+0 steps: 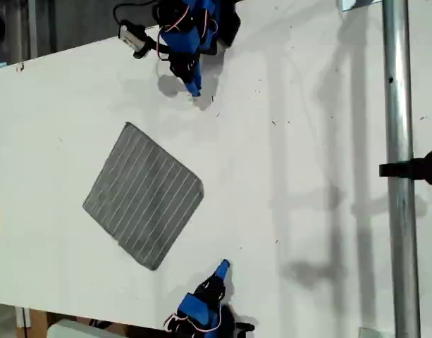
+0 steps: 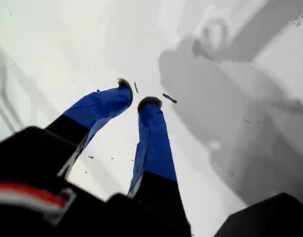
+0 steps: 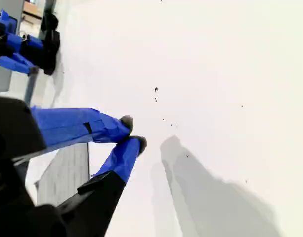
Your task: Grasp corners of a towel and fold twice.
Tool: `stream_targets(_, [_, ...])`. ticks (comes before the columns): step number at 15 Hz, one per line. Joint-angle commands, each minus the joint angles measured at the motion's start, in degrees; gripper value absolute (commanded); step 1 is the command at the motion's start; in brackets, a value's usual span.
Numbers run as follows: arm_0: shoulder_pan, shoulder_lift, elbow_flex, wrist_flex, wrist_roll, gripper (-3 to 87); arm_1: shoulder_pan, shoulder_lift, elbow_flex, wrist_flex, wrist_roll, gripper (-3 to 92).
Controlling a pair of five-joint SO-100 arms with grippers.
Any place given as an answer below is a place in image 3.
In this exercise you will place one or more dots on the steel post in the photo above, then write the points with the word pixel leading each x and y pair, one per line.
pixel 49 6

